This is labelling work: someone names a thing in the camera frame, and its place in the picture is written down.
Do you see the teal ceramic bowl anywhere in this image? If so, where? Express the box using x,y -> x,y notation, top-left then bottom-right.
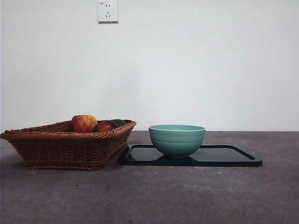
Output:
148,124 -> 206,159

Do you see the green avocado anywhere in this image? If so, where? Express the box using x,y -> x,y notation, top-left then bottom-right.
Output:
111,119 -> 128,127

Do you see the dark red plum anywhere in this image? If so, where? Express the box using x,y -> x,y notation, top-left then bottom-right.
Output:
93,120 -> 119,133

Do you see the red yellow apple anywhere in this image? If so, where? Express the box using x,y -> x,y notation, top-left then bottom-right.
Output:
71,114 -> 98,133

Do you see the black rectangular tray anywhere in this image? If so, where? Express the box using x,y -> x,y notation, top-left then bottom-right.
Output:
123,144 -> 263,167

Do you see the brown wicker basket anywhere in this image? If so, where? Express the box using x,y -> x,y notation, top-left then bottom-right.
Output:
0,119 -> 137,170

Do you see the white wall socket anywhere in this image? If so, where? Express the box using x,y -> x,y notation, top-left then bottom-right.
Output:
98,0 -> 119,24

